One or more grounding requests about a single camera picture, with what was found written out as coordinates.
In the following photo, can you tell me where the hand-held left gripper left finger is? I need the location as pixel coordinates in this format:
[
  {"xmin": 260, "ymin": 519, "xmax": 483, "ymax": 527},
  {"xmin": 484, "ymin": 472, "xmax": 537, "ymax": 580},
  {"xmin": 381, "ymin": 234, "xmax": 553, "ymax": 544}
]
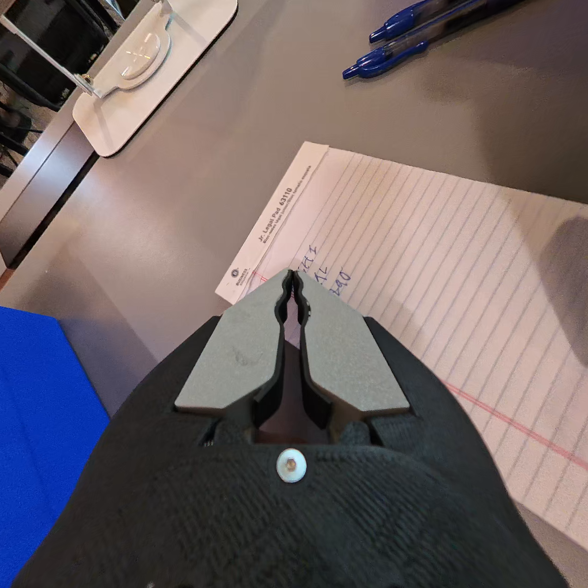
[{"xmin": 174, "ymin": 269, "xmax": 295, "ymax": 429}]

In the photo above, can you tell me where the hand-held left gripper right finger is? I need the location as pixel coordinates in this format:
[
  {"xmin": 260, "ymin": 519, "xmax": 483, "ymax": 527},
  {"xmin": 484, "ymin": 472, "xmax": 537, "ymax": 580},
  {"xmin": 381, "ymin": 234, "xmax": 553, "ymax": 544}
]
[{"xmin": 293, "ymin": 271, "xmax": 410, "ymax": 431}]

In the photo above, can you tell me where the white lined legal pad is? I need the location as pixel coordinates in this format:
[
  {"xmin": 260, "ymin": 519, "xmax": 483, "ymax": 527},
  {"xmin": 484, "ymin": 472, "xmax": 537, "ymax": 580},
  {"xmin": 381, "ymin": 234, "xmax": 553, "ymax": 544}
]
[{"xmin": 215, "ymin": 141, "xmax": 588, "ymax": 539}]

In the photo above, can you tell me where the blue retractable pen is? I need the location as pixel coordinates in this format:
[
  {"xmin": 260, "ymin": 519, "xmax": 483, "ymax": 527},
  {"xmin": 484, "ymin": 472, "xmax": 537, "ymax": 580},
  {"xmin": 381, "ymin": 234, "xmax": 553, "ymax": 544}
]
[
  {"xmin": 369, "ymin": 0, "xmax": 526, "ymax": 45},
  {"xmin": 342, "ymin": 0, "xmax": 511, "ymax": 80}
]

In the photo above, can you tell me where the large blue plastic bin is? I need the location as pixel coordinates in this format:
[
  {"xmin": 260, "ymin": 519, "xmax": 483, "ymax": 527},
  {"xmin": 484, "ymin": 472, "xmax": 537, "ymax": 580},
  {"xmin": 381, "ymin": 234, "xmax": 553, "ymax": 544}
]
[{"xmin": 0, "ymin": 305, "xmax": 112, "ymax": 588}]

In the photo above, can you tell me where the silver monitor stand foot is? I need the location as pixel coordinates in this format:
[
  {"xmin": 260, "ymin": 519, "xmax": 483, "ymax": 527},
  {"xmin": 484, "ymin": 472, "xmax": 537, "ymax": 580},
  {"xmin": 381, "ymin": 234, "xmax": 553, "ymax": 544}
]
[{"xmin": 91, "ymin": 0, "xmax": 174, "ymax": 99}]

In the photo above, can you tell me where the black monitor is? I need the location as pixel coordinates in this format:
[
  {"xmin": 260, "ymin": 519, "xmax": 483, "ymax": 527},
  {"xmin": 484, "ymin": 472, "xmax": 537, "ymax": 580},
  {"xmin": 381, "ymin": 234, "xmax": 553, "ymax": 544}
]
[{"xmin": 0, "ymin": 0, "xmax": 141, "ymax": 95}]

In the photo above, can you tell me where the white monitor base plate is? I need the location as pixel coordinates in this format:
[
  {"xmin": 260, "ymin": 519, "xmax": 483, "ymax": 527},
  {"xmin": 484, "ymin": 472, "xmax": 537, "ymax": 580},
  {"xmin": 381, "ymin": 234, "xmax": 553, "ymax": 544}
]
[{"xmin": 73, "ymin": 0, "xmax": 239, "ymax": 158}]

